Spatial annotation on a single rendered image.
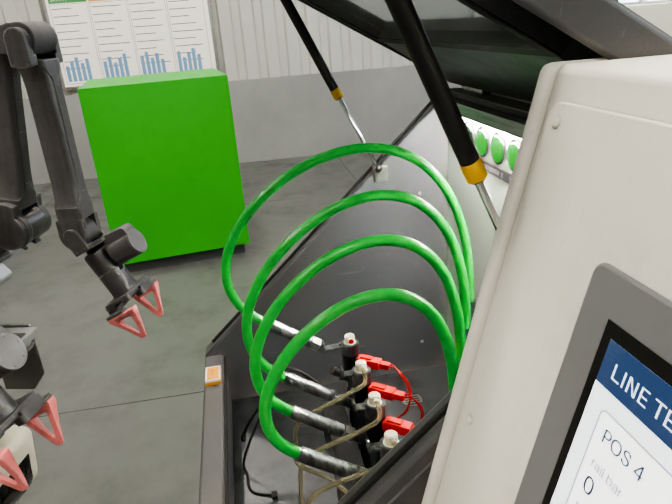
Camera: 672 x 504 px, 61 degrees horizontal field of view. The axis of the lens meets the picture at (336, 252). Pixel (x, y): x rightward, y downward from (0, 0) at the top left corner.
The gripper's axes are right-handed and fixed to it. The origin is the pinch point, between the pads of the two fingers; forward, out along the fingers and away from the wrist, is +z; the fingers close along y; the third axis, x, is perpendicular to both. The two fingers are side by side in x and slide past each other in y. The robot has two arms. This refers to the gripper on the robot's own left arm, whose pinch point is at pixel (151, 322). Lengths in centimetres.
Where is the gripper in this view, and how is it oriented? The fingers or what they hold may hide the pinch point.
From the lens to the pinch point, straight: 134.7
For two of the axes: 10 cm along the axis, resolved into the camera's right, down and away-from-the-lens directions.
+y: 1.0, -3.8, 9.2
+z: 5.1, 8.1, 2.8
